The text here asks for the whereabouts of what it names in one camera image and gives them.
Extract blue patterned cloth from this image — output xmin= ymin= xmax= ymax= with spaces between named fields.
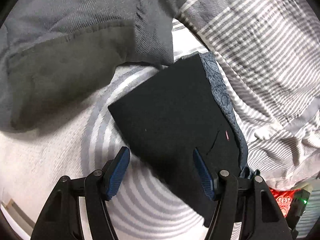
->
xmin=197 ymin=52 xmax=260 ymax=180

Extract red embroidered cushion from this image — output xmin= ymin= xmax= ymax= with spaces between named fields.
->
xmin=269 ymin=189 xmax=298 ymax=218

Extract black pants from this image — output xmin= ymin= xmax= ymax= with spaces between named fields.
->
xmin=107 ymin=52 xmax=242 ymax=228

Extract grey garment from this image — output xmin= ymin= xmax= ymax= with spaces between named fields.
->
xmin=0 ymin=0 xmax=189 ymax=133

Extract white bed sheet grey rings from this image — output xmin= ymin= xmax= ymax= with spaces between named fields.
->
xmin=0 ymin=29 xmax=253 ymax=240

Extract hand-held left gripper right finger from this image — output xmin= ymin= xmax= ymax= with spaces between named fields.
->
xmin=192 ymin=147 xmax=293 ymax=240

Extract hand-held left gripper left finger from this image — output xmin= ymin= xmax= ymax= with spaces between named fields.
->
xmin=30 ymin=146 xmax=131 ymax=240

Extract grey striped white duvet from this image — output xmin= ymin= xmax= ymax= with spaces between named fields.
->
xmin=172 ymin=0 xmax=320 ymax=191

